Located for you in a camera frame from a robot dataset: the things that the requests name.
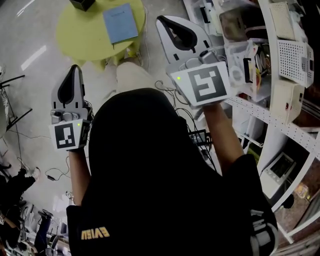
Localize row of clear storage bins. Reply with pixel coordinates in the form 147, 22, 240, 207
183, 0, 273, 101

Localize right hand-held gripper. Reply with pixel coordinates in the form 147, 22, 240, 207
156, 15, 232, 122

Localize white perforated plastic basket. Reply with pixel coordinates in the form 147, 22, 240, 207
276, 39, 315, 89

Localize black power adapter cable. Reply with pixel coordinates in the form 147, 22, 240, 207
44, 156, 72, 182

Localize round table with green cloth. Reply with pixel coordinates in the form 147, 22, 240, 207
55, 0, 146, 72

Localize cream perforated plastic basket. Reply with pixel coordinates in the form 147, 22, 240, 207
268, 1, 297, 41
269, 79, 305, 126

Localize person's black cap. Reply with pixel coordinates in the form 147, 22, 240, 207
88, 87, 201, 191

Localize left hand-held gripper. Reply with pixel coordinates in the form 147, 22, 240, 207
48, 64, 93, 152

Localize white metal shelf rack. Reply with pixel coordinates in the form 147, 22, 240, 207
224, 0, 320, 245

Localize black square pen holder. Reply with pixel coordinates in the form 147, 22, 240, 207
69, 0, 96, 12

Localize person's left forearm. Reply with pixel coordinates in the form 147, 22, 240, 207
67, 148, 91, 207

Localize person's beige trousers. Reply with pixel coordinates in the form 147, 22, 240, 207
103, 61, 161, 101

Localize white toaster oven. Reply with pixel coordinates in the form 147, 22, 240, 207
259, 151, 297, 200

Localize person's black shirt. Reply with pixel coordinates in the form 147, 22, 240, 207
66, 154, 280, 256

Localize person's right forearm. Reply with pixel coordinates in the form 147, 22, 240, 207
202, 102, 245, 177

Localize blue-covered paper notebook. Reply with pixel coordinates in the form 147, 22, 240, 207
102, 2, 139, 46

